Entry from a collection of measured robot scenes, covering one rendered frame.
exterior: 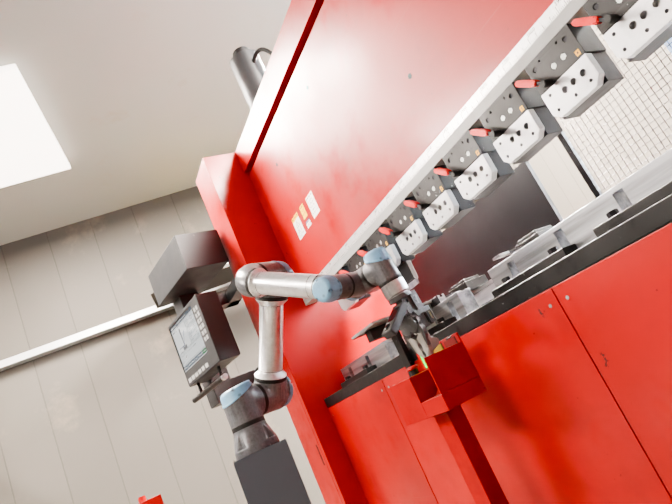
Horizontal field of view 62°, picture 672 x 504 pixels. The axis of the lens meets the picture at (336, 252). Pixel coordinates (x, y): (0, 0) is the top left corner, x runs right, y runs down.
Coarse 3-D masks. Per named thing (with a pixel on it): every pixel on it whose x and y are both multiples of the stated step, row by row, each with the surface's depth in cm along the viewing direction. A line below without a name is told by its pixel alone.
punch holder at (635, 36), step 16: (592, 0) 121; (608, 0) 118; (624, 0) 116; (640, 0) 113; (656, 0) 111; (624, 16) 116; (640, 16) 114; (656, 16) 111; (608, 32) 120; (624, 32) 117; (640, 32) 114; (656, 32) 112; (624, 48) 118; (640, 48) 116; (656, 48) 119
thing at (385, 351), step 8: (384, 344) 232; (392, 344) 233; (368, 352) 245; (376, 352) 239; (384, 352) 233; (392, 352) 231; (360, 360) 253; (368, 360) 248; (376, 360) 241; (384, 360) 235; (344, 368) 268; (352, 368) 261; (360, 368) 255; (344, 376) 270; (352, 376) 264
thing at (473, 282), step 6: (474, 276) 216; (480, 276) 215; (462, 282) 214; (468, 282) 212; (474, 282) 213; (480, 282) 214; (450, 288) 221; (456, 288) 216; (462, 288) 213; (474, 288) 212; (450, 294) 212
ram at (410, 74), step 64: (384, 0) 179; (448, 0) 156; (512, 0) 139; (576, 0) 125; (320, 64) 219; (384, 64) 186; (448, 64) 162; (320, 128) 231; (384, 128) 195; (256, 192) 304; (320, 192) 244; (384, 192) 204; (320, 256) 259
